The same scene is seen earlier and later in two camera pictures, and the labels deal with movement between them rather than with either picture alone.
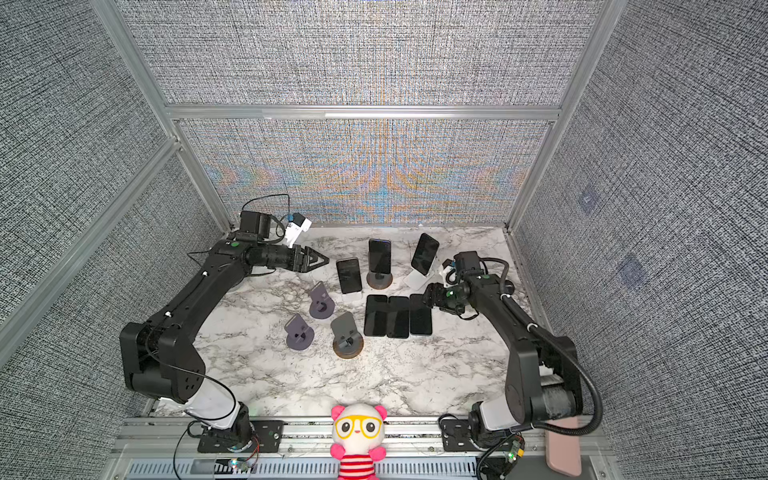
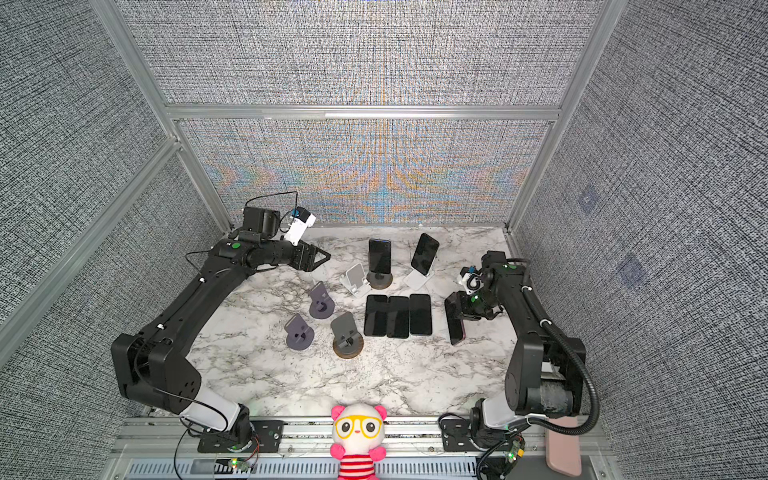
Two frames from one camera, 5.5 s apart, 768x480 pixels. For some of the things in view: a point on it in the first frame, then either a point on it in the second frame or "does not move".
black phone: (398, 317) does not move
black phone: (349, 275) to (453, 314)
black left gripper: (304, 265) does not move
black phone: (376, 316) does not move
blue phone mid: (420, 316) does not move
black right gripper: (435, 297) to (467, 312)
